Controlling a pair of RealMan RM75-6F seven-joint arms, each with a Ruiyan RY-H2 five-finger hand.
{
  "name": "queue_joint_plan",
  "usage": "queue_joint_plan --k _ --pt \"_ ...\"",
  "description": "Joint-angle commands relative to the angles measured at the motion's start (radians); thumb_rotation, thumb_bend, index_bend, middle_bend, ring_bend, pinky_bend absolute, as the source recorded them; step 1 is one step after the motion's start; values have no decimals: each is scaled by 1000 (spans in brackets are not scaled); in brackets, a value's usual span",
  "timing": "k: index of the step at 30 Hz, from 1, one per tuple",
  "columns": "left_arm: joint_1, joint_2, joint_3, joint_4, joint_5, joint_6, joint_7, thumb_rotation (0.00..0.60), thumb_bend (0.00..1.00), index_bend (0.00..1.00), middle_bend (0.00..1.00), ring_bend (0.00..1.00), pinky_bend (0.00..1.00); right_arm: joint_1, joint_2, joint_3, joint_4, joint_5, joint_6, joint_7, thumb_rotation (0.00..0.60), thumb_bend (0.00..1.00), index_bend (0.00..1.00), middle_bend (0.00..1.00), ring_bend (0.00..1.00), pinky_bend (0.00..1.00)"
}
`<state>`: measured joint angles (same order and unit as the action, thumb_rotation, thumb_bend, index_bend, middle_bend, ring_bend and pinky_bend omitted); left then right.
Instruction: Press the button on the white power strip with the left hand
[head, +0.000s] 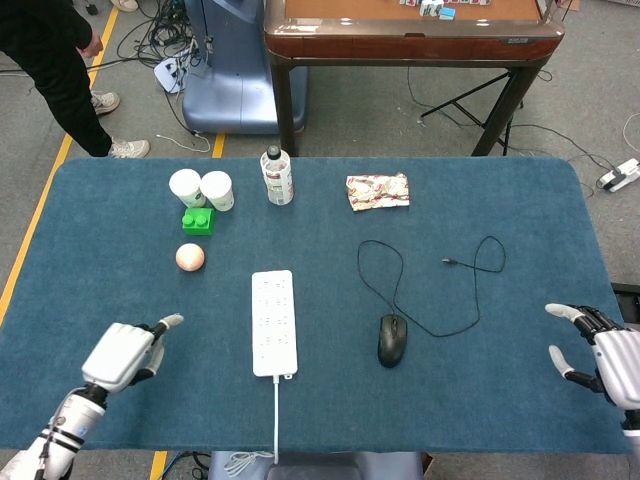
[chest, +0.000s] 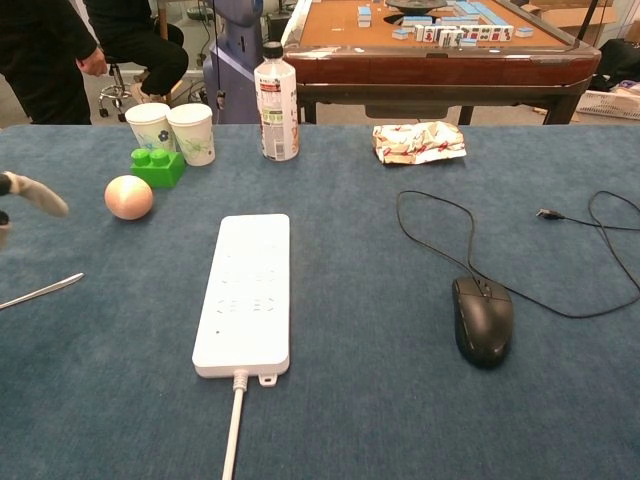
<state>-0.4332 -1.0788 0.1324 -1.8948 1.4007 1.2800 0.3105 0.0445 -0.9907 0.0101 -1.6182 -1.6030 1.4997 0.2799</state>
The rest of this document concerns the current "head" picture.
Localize person in black trousers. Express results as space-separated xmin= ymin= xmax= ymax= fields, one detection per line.
xmin=0 ymin=0 xmax=151 ymax=159

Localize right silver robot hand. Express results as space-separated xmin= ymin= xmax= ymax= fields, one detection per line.
xmin=544 ymin=302 xmax=640 ymax=412

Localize green toy building block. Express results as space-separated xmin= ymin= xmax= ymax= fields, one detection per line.
xmin=180 ymin=206 xmax=217 ymax=236

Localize blue felt table cloth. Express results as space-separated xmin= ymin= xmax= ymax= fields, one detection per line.
xmin=0 ymin=156 xmax=633 ymax=455

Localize white paper cup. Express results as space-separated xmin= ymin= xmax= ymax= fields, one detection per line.
xmin=199 ymin=170 xmax=236 ymax=213
xmin=168 ymin=169 xmax=207 ymax=209

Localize white multi-socket with plugs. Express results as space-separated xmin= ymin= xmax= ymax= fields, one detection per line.
xmin=152 ymin=48 xmax=200 ymax=95

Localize black mouse cable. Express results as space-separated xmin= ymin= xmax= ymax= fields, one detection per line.
xmin=356 ymin=235 xmax=507 ymax=338

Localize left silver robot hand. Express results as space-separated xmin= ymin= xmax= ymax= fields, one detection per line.
xmin=80 ymin=313 xmax=185 ymax=394

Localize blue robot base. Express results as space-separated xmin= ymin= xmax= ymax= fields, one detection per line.
xmin=181 ymin=0 xmax=309 ymax=135

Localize clear plastic water bottle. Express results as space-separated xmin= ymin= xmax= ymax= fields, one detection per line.
xmin=259 ymin=145 xmax=295 ymax=206

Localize mahjong tiles pile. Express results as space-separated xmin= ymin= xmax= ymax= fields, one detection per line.
xmin=398 ymin=0 xmax=491 ymax=21

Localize white power strip cable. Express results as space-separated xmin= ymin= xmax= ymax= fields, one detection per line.
xmin=222 ymin=374 xmax=294 ymax=476

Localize crumpled red white wrapper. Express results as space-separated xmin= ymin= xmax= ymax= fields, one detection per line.
xmin=344 ymin=172 xmax=412 ymax=213

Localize black computer mouse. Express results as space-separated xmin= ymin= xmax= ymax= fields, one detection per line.
xmin=377 ymin=313 xmax=409 ymax=370

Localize tangled black floor cables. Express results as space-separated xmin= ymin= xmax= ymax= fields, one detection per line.
xmin=82 ymin=0 xmax=201 ymax=69

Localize pink round ball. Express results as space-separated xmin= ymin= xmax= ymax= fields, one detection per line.
xmin=175 ymin=243 xmax=206 ymax=273

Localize white floor power strip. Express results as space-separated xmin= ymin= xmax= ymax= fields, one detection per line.
xmin=595 ymin=157 xmax=640 ymax=193

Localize brown mahjong table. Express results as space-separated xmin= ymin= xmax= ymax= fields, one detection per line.
xmin=263 ymin=0 xmax=566 ymax=158

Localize blue grey robot chest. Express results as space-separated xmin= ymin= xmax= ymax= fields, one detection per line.
xmin=207 ymin=450 xmax=425 ymax=480

